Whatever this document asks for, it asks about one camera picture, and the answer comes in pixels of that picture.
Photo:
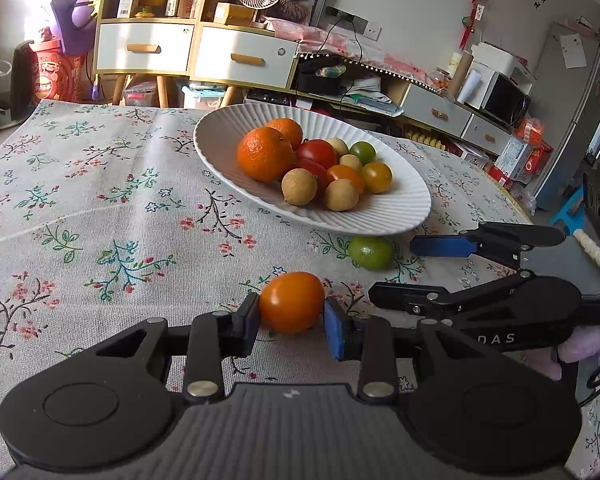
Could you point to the floral tablecloth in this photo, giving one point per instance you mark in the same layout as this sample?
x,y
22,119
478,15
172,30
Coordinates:
x,y
105,210

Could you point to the white wall socket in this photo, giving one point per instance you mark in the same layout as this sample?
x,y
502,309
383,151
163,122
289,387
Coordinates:
x,y
373,31

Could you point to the blue stool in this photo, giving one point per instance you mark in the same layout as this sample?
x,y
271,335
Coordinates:
x,y
570,210

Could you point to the white appliance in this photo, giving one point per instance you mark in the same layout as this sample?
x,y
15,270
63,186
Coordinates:
x,y
500,60

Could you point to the pile of papers and bags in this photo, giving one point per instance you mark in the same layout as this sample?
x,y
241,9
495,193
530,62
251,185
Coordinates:
x,y
370,100

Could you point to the mandarin orange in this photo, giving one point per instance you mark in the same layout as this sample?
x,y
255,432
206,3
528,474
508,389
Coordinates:
x,y
265,154
286,131

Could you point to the pink floral cloth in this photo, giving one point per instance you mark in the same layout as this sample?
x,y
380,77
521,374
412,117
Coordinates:
x,y
330,42

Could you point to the white cabinet drawer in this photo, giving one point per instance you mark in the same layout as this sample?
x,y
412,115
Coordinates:
x,y
115,57

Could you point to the white drawer with round sticker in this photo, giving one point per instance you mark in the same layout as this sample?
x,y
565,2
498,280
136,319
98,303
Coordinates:
x,y
215,72

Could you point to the longan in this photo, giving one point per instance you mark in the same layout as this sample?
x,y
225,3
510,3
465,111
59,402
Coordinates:
x,y
299,186
337,146
341,195
351,161

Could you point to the red tomato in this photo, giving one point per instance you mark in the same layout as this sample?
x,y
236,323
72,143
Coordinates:
x,y
316,170
316,152

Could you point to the white ribbed plate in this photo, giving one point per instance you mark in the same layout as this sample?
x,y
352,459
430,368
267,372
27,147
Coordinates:
x,y
220,130

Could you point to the black microwave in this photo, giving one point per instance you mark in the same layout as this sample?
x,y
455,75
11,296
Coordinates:
x,y
502,100

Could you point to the wooden tissue box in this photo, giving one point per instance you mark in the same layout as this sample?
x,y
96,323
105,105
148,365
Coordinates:
x,y
232,14

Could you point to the yellow-green tomato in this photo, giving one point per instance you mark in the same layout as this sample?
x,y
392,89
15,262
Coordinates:
x,y
376,176

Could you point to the red printed bucket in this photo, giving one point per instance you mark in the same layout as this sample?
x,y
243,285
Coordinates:
x,y
55,75

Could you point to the pile of snack packages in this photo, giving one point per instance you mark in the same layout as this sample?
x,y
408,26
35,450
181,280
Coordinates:
x,y
522,155

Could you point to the green tomato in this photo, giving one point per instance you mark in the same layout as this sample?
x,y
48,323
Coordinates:
x,y
362,151
371,251

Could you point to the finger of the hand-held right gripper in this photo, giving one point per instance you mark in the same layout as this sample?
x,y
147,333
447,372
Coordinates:
x,y
405,295
442,246

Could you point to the silver refrigerator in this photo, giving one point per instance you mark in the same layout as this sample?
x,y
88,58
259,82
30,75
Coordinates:
x,y
570,110

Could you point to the black flat appliance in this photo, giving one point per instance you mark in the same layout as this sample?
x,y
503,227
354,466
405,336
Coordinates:
x,y
22,85

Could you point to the row of yellow pieces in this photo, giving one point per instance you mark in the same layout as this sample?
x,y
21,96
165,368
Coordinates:
x,y
425,140

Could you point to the narrow low cabinet drawer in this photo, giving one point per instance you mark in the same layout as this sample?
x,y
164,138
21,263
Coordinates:
x,y
480,130

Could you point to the cardboard tube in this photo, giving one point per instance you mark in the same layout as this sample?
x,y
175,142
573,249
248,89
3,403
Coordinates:
x,y
459,75

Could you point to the clear storage box blue lid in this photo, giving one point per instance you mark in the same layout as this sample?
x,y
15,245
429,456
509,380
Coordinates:
x,y
202,97

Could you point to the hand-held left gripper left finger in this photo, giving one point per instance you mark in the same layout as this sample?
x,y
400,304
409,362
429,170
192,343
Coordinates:
x,y
251,325

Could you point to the white shelf box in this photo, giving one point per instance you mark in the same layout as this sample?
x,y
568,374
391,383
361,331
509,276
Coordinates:
x,y
127,2

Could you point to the low wooden cabinet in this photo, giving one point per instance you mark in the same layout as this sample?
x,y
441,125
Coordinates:
x,y
404,97

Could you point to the black bag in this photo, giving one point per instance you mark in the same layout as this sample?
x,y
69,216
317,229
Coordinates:
x,y
320,82

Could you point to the orange tomato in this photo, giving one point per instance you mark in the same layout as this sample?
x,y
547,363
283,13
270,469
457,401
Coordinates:
x,y
346,175
291,302

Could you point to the red hanging ornament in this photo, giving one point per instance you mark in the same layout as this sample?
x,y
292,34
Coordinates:
x,y
475,5

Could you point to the dark wall socket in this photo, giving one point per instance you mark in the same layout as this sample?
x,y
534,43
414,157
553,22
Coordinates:
x,y
347,20

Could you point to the purple plush toy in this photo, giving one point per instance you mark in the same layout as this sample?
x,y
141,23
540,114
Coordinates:
x,y
72,15

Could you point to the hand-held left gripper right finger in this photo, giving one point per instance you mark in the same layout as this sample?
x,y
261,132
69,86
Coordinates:
x,y
336,330

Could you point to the wide low cabinet drawer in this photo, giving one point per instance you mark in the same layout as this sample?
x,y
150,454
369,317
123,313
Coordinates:
x,y
430,107

